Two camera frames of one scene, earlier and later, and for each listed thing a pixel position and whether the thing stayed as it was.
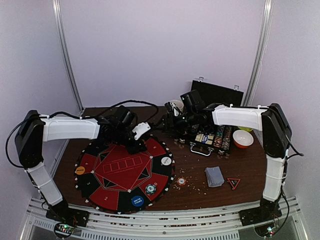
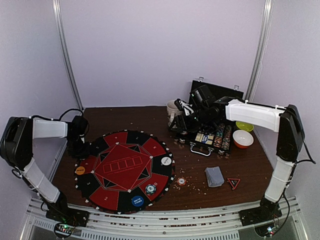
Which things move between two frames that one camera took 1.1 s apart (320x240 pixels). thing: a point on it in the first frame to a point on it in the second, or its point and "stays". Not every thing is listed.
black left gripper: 134,148 to 85,153
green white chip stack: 150,188 stays
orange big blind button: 80,170 stays
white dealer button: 166,161 stays
